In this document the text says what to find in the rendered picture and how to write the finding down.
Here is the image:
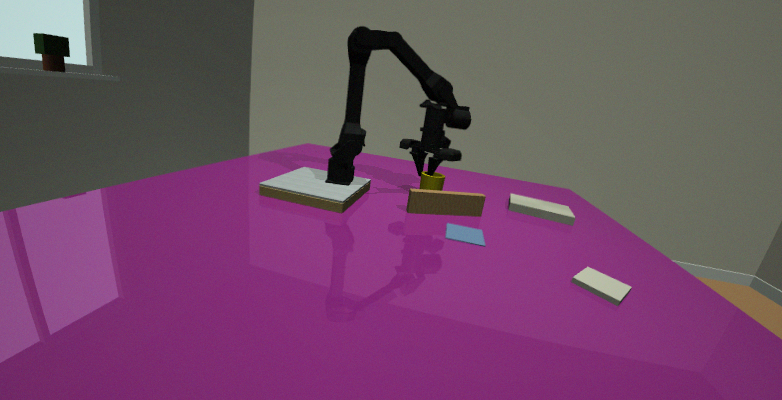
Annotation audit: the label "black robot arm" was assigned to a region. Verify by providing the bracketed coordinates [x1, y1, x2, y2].
[325, 27, 471, 186]

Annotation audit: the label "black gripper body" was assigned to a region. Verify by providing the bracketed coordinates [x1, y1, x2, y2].
[399, 124, 462, 161]

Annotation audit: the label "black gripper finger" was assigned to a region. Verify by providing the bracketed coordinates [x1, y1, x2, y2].
[410, 151, 428, 176]
[427, 157, 444, 176]

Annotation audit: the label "yellow cup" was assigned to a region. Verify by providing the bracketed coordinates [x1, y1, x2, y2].
[419, 171, 446, 191]

